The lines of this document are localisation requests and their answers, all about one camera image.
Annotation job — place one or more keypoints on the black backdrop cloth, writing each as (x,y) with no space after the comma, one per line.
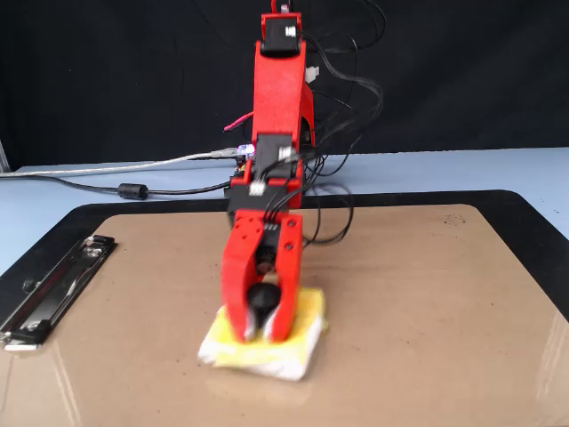
(89,66)

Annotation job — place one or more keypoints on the brown glossy board sheet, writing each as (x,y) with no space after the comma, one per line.
(422,356)

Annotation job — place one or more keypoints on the white metal bar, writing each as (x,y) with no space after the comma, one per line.
(3,158)

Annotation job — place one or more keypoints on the motor controller circuit board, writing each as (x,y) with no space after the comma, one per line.
(243,151)

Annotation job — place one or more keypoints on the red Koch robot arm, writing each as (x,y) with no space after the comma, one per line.
(278,89)

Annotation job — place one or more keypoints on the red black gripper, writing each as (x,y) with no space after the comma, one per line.
(262,198)

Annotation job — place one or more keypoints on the metal clipboard clip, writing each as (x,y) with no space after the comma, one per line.
(58,289)

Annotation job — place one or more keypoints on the yellow white sponge black knob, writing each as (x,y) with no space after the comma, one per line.
(249,360)

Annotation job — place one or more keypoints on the black clipboard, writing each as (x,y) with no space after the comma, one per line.
(400,199)

